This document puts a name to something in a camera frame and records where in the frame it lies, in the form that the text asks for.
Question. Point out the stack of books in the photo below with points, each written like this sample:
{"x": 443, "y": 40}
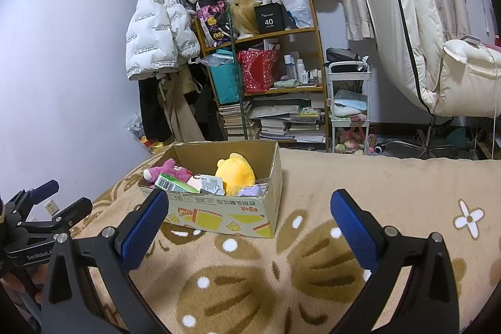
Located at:
{"x": 235, "y": 120}
{"x": 289, "y": 122}

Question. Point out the small purple plush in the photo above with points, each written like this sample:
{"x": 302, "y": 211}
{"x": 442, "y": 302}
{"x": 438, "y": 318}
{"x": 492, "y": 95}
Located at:
{"x": 250, "y": 191}

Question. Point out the red packet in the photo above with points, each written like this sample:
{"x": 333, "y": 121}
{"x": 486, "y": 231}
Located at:
{"x": 150, "y": 144}

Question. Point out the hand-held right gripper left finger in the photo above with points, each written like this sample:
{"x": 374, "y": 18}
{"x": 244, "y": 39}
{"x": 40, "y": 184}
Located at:
{"x": 145, "y": 236}

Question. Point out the person's left hand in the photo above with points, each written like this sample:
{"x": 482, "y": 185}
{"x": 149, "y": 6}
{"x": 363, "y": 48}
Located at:
{"x": 39, "y": 279}

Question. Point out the folded towels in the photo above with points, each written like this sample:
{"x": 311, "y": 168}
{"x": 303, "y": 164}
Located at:
{"x": 348, "y": 105}

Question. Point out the pink plush toys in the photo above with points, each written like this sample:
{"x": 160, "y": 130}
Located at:
{"x": 352, "y": 140}

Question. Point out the black bag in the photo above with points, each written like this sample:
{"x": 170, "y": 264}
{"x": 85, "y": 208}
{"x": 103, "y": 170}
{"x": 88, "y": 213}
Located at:
{"x": 344, "y": 55}

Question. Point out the black box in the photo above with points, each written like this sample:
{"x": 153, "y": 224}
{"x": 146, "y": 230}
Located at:
{"x": 272, "y": 19}

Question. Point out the green pole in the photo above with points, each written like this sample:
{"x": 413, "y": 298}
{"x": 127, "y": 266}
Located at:
{"x": 239, "y": 91}

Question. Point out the pink plush bear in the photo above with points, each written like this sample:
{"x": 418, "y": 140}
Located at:
{"x": 168, "y": 169}

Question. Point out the red gift bag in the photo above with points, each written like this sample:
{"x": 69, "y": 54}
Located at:
{"x": 258, "y": 70}

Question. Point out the blonde wig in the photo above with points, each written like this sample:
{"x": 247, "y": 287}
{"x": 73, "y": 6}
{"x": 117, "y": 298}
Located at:
{"x": 244, "y": 15}

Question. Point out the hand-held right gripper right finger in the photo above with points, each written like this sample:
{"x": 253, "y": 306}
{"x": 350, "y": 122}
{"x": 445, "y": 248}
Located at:
{"x": 352, "y": 236}

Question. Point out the green carton box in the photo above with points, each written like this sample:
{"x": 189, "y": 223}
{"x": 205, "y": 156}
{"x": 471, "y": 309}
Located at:
{"x": 172, "y": 183}

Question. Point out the row of small bottles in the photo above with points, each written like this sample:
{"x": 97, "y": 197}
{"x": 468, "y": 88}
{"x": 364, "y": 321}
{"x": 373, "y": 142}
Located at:
{"x": 315, "y": 76}

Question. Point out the wooden shelf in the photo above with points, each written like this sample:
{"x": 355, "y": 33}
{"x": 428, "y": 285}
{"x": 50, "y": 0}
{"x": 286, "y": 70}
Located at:
{"x": 319, "y": 56}

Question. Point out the clear plastic packet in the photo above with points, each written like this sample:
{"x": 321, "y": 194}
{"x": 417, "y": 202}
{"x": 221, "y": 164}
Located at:
{"x": 213, "y": 185}

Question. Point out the beige hanging coat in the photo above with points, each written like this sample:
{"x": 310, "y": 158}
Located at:
{"x": 182, "y": 111}

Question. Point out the green cloth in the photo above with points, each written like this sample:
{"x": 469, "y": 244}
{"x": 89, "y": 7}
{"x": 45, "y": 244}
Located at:
{"x": 285, "y": 83}

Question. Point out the white padded chair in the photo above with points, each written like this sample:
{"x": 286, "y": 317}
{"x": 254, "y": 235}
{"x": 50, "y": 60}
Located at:
{"x": 422, "y": 44}

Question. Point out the yellow plush bear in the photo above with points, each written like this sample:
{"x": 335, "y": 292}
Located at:
{"x": 235, "y": 173}

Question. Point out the black hanging clothes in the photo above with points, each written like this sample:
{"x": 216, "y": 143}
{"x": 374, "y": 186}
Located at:
{"x": 150, "y": 111}

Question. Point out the white bottle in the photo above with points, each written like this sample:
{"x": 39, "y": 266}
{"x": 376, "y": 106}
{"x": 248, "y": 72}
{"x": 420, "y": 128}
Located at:
{"x": 300, "y": 71}
{"x": 289, "y": 66}

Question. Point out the printed cardboard box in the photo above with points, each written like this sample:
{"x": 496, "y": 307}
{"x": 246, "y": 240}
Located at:
{"x": 219, "y": 216}

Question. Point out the printed cartoon bag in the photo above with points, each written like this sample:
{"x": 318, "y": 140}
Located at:
{"x": 213, "y": 19}

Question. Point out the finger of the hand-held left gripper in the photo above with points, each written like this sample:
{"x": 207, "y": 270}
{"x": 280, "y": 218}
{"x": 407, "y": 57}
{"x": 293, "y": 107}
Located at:
{"x": 76, "y": 209}
{"x": 43, "y": 190}

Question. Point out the clear plastic bag with items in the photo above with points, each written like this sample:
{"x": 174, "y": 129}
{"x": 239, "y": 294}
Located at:
{"x": 137, "y": 126}

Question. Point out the beige printed blanket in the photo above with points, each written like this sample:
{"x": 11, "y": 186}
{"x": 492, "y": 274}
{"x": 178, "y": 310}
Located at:
{"x": 274, "y": 279}

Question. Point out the white puffer jacket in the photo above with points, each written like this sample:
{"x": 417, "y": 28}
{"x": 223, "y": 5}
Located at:
{"x": 156, "y": 25}

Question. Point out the white wall socket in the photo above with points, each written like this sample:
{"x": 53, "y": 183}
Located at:
{"x": 50, "y": 207}

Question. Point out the white trolley cart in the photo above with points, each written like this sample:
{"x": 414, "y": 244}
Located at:
{"x": 348, "y": 73}

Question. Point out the teal paper bag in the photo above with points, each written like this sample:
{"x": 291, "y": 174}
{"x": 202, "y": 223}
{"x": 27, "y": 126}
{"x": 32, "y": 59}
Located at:
{"x": 223, "y": 83}

